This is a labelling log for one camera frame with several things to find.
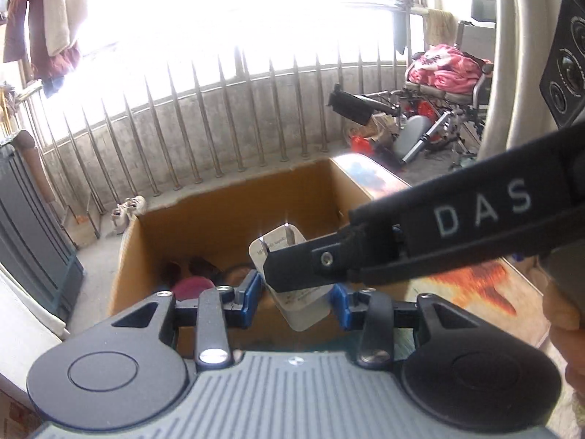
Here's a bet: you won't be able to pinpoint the white USB wall charger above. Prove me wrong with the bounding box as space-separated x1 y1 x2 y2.
249 223 332 332

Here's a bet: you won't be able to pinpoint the black cylindrical device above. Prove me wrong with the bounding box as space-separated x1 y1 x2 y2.
188 256 223 285

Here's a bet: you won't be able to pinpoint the pink collapsible silicone cup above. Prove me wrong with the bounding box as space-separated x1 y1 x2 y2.
171 275 215 301

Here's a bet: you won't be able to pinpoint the black electrical tape roll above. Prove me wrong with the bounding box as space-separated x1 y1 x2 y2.
213 263 254 288

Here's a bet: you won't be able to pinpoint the person's right hand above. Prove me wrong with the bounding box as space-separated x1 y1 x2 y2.
542 281 585 404

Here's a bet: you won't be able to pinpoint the large brown cardboard box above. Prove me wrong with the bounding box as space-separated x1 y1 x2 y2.
109 155 407 314

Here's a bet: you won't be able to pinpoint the blue ocean print mat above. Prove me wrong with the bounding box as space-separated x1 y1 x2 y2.
331 154 557 359

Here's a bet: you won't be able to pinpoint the wheelchair with pink blanket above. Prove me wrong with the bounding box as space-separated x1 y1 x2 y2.
327 0 500 171

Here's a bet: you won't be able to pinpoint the pair of beige shoes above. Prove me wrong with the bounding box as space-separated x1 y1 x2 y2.
110 195 147 235

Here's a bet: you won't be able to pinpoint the metal balcony railing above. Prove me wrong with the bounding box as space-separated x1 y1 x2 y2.
11 57 405 222

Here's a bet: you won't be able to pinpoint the beige curtain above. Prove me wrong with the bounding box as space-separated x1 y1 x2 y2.
478 0 561 161

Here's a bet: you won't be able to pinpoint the dark grey plastic cabinet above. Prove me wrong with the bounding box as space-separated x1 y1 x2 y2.
1 130 84 321

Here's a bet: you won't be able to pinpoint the hanging clothes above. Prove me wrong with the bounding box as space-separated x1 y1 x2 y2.
3 0 87 98

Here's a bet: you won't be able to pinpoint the black triple lens camera box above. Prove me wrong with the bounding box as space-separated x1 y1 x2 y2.
539 0 585 129

